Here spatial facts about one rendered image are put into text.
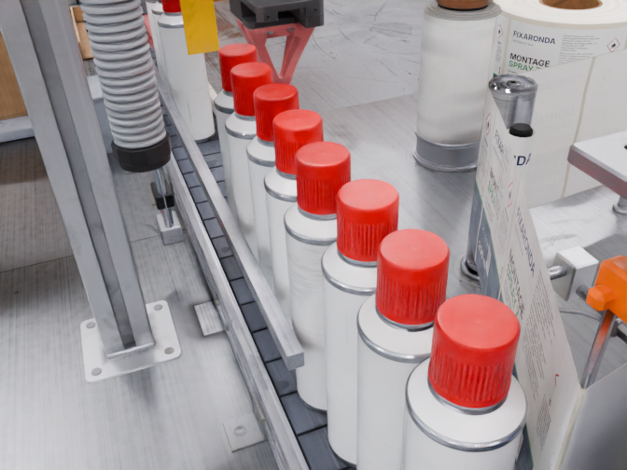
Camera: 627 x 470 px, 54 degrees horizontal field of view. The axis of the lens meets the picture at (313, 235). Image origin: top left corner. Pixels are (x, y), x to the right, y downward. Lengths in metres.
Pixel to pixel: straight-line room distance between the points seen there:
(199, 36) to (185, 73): 0.22
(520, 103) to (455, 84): 0.22
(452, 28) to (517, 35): 0.18
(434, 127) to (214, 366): 0.38
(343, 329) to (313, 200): 0.08
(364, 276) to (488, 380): 0.11
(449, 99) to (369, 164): 0.13
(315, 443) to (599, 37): 0.60
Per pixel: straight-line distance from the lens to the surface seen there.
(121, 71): 0.36
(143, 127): 0.37
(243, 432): 0.53
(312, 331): 0.42
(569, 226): 0.70
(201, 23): 0.60
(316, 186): 0.36
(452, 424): 0.27
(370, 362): 0.31
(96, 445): 0.56
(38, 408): 0.61
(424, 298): 0.28
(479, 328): 0.25
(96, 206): 0.53
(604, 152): 0.25
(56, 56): 0.47
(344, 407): 0.40
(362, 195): 0.32
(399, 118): 0.90
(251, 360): 0.52
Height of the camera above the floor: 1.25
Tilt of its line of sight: 35 degrees down
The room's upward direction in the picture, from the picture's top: 3 degrees counter-clockwise
